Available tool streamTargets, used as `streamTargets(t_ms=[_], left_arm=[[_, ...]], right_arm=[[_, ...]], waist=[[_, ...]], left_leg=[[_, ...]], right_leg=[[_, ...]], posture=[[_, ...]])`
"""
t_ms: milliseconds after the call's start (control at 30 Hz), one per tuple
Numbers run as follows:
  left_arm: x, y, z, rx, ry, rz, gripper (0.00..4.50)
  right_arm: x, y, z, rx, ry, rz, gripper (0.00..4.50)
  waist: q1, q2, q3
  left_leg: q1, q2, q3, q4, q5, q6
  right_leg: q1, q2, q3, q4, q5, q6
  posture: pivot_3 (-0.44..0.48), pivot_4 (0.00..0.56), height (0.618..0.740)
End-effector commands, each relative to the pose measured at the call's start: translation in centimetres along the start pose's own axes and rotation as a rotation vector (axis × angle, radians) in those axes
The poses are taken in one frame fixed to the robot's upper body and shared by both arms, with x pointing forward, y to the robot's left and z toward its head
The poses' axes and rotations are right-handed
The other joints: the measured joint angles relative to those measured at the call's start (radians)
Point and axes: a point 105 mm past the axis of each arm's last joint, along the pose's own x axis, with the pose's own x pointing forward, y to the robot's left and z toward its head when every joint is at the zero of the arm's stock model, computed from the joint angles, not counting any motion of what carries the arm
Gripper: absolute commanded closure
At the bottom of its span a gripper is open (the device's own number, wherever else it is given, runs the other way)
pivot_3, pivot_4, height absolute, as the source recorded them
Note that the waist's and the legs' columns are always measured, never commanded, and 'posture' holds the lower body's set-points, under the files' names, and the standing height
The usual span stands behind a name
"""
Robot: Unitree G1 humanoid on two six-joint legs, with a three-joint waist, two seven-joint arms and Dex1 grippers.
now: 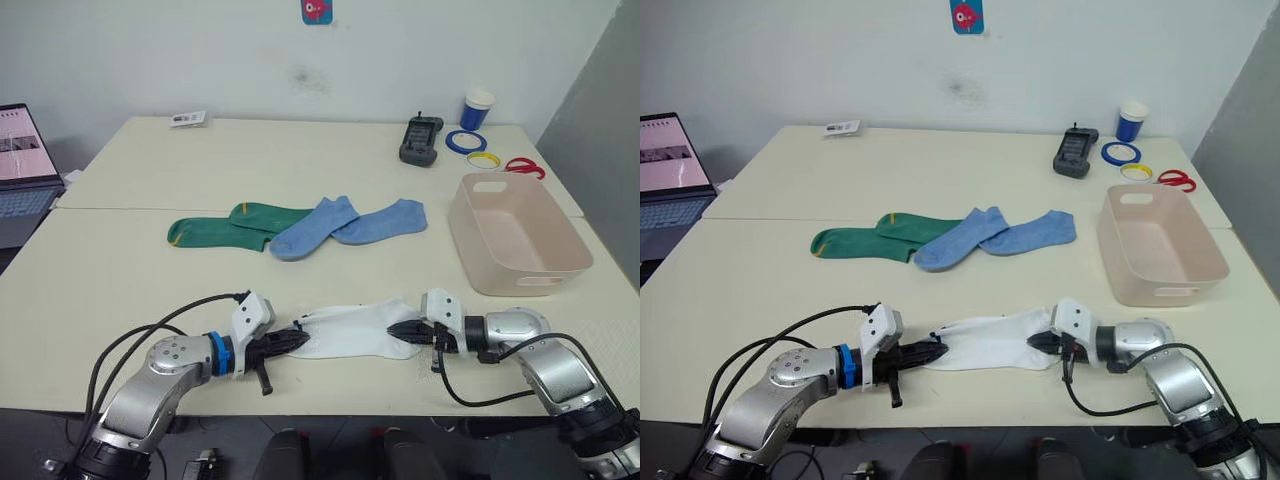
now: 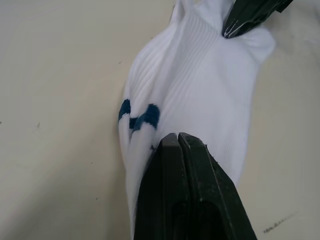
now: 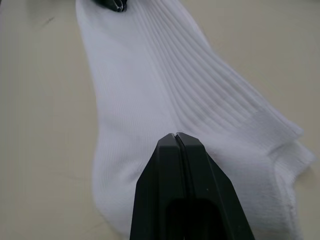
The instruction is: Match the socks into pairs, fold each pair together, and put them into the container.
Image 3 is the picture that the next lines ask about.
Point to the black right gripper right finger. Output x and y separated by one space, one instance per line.
215 185

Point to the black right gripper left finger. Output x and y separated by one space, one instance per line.
160 180

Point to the white ribbed sock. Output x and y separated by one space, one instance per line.
150 100

